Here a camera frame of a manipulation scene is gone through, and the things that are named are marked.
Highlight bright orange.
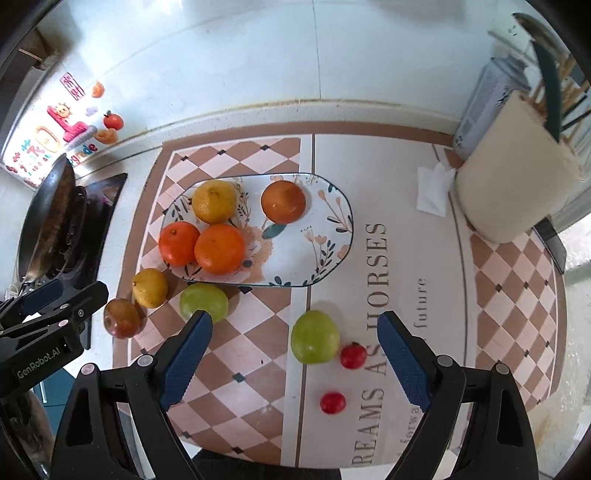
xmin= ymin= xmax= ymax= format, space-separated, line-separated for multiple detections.
xmin=194 ymin=224 xmax=246 ymax=275

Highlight red-orange tangerine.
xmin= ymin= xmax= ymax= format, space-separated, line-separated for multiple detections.
xmin=159 ymin=221 xmax=201 ymax=267

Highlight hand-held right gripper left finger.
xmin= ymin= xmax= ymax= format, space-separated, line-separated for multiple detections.
xmin=48 ymin=309 xmax=214 ymax=480

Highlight cream utensil holder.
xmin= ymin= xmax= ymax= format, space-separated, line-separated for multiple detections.
xmin=455 ymin=90 xmax=583 ymax=244

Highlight red-brown apple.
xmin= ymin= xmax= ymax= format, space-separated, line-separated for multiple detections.
xmin=103 ymin=298 xmax=143 ymax=340

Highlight black flat object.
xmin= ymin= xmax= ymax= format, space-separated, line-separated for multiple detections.
xmin=532 ymin=216 xmax=568 ymax=276

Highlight small red fruit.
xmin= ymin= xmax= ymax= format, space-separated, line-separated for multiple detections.
xmin=320 ymin=392 xmax=347 ymax=415
xmin=340 ymin=342 xmax=368 ymax=370

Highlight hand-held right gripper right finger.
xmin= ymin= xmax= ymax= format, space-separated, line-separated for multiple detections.
xmin=376 ymin=311 xmax=541 ymax=480

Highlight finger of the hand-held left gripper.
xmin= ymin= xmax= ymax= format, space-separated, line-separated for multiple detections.
xmin=0 ymin=281 xmax=110 ymax=343
xmin=0 ymin=278 xmax=65 ymax=325

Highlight black gas stove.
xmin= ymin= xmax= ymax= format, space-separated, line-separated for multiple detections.
xmin=18 ymin=172 xmax=129 ymax=352

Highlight yellow orange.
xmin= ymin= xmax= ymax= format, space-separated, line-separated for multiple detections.
xmin=191 ymin=179 xmax=238 ymax=224

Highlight dark green utensil handle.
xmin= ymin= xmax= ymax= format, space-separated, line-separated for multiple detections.
xmin=531 ymin=41 xmax=565 ymax=142

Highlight floral oval plate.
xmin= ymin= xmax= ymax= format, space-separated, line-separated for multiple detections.
xmin=160 ymin=172 xmax=355 ymax=288

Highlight dark orange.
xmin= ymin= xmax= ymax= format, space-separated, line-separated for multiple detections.
xmin=260 ymin=180 xmax=307 ymax=224

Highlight checkered printed mat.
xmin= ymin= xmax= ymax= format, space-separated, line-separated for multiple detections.
xmin=112 ymin=121 xmax=568 ymax=469

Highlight small yellow citrus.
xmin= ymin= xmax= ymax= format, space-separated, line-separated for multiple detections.
xmin=132 ymin=268 xmax=169 ymax=309

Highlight green apple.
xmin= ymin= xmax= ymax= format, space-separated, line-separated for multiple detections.
xmin=290 ymin=310 xmax=341 ymax=365
xmin=179 ymin=283 xmax=230 ymax=323

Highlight white paper napkin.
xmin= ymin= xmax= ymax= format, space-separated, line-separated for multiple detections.
xmin=416 ymin=161 xmax=458 ymax=217

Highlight black wok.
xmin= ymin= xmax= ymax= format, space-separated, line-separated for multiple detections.
xmin=16 ymin=154 xmax=77 ymax=283

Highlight bundle of wooden chopsticks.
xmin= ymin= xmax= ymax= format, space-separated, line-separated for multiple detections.
xmin=531 ymin=53 xmax=591 ymax=153

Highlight grey-blue carton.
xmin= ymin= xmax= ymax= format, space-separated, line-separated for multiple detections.
xmin=452 ymin=54 xmax=534 ymax=160

